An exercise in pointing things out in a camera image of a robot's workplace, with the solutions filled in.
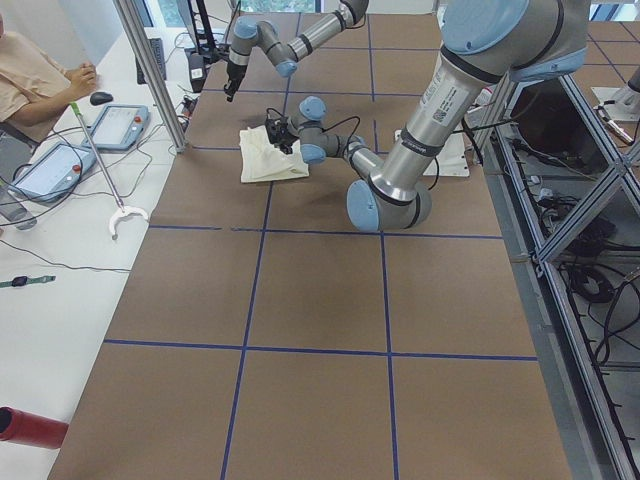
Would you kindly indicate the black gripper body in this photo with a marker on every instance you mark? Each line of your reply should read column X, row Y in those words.
column 232, row 72
column 289, row 138

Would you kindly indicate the cream long-sleeve cat shirt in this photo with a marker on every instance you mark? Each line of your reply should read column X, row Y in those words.
column 261, row 161

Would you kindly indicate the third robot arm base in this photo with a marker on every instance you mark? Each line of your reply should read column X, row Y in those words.
column 619, row 104

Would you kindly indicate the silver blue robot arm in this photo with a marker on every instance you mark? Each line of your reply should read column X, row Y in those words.
column 285, row 56
column 482, row 41

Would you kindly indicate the far blue teach pendant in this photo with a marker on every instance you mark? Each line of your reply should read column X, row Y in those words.
column 118, row 127

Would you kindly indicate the blue teach pendant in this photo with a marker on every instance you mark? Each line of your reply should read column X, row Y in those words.
column 118, row 127
column 54, row 174

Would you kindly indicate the black computer mouse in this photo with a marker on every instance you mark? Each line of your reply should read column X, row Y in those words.
column 100, row 98

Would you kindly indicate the reacher grabber stick white claw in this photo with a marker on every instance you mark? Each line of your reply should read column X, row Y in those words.
column 122, row 210

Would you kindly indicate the person in beige shirt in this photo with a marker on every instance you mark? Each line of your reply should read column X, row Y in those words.
column 35, row 89

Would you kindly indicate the near blue teach pendant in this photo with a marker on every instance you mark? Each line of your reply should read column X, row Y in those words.
column 54, row 174

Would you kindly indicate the red bottle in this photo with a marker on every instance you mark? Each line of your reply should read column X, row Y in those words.
column 32, row 430

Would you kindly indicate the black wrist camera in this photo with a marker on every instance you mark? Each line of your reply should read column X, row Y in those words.
column 275, row 125

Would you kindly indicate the aluminium frame post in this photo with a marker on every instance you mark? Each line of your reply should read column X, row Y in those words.
column 141, row 48

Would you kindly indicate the white camera pole with base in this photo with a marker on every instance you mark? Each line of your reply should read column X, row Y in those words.
column 452, row 161

